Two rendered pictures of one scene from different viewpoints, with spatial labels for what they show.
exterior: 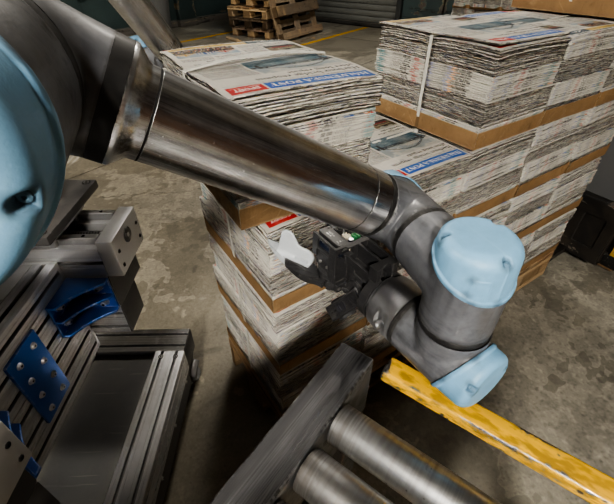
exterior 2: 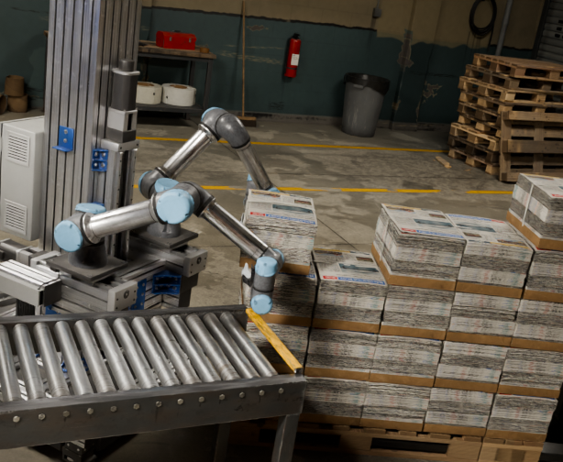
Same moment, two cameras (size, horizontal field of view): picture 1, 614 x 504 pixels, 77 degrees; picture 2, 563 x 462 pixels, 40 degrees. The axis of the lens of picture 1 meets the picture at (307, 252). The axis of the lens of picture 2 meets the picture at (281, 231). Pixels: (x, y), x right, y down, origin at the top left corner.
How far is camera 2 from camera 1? 250 cm
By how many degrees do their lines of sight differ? 30
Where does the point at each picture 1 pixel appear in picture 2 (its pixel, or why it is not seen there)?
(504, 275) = (263, 267)
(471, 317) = (258, 278)
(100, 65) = (204, 201)
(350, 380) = (237, 309)
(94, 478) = not seen: hidden behind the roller
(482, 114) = (393, 264)
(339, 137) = (293, 244)
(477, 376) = (257, 298)
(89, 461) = not seen: hidden behind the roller
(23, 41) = (194, 198)
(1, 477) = (129, 298)
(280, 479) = (200, 312)
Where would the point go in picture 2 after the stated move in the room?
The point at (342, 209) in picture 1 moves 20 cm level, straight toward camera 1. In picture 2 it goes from (247, 247) to (211, 259)
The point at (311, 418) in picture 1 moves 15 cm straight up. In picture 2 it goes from (217, 309) to (223, 271)
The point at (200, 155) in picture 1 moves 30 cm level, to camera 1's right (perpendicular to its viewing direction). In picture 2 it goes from (216, 222) to (288, 246)
